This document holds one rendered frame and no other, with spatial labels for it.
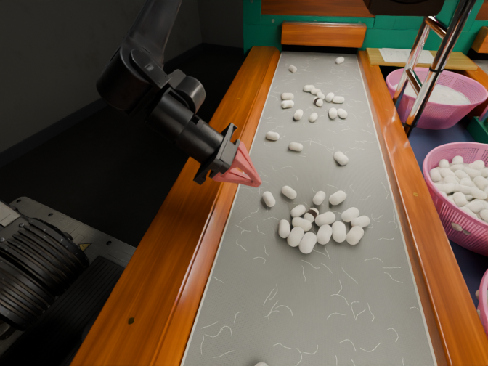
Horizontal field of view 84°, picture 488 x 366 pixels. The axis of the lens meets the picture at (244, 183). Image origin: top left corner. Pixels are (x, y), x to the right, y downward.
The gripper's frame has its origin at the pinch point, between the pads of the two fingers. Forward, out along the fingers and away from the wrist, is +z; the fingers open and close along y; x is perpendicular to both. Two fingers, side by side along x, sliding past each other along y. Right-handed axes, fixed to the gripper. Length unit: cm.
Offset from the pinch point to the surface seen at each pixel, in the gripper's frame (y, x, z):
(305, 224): -3.5, -2.0, 10.1
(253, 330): -20.8, 3.0, 6.8
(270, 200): 0.8, 2.2, 5.2
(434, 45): 86, -32, 41
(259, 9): 86, 3, -15
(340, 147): 22.6, -5.3, 17.2
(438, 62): 29.9, -28.7, 17.9
